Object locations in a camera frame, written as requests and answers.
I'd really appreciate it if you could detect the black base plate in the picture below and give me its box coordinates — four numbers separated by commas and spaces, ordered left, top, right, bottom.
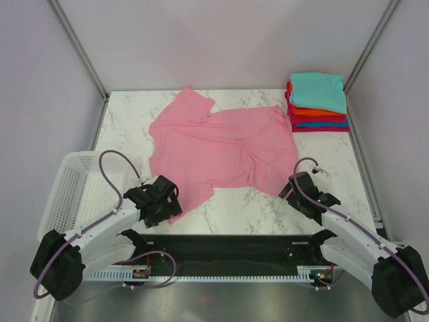
132, 234, 331, 275

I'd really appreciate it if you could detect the crimson folded t-shirt upper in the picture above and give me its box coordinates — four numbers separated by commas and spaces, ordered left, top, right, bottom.
285, 81, 348, 127

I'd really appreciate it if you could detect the blue folded t-shirt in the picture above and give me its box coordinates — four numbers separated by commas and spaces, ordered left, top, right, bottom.
296, 121, 349, 128

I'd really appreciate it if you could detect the right aluminium frame post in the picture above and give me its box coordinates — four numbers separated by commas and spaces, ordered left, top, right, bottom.
344, 0, 402, 95

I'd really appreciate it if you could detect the crimson folded t-shirt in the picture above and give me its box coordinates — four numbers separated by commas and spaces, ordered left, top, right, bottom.
290, 115, 349, 132
285, 81, 348, 127

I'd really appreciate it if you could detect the left aluminium frame post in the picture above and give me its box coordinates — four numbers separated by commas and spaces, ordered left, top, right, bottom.
46, 0, 110, 101

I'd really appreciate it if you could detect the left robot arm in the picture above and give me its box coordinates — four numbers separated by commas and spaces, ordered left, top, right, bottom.
30, 176, 182, 301

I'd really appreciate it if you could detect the aluminium frame post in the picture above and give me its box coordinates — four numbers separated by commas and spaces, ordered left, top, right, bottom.
344, 0, 402, 95
46, 0, 110, 101

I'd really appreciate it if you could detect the white cable duct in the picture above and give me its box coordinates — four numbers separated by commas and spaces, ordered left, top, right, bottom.
84, 266, 314, 283

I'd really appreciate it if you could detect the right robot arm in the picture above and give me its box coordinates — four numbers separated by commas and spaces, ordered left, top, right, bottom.
280, 172, 428, 318

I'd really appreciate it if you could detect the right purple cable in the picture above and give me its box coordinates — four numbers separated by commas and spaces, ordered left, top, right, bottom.
290, 157, 429, 316

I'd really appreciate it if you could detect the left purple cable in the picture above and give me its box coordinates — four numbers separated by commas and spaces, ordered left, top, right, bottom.
33, 150, 178, 306

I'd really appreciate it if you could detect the crimson folded t-shirt bottom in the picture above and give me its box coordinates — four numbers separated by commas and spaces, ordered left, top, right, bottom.
290, 115, 349, 132

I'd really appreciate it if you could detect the purple cable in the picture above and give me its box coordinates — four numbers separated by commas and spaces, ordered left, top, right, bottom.
33, 150, 178, 306
290, 157, 429, 316

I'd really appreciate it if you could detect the teal folded t-shirt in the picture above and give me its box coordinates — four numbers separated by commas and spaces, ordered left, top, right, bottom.
290, 72, 347, 115

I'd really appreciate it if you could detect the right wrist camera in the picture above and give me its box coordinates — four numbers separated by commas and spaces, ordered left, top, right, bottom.
312, 165, 330, 178

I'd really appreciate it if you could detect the white plastic basket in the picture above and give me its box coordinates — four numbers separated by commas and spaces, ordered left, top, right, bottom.
38, 151, 143, 242

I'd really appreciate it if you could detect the pink t-shirt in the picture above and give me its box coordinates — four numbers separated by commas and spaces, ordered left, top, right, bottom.
149, 87, 298, 215

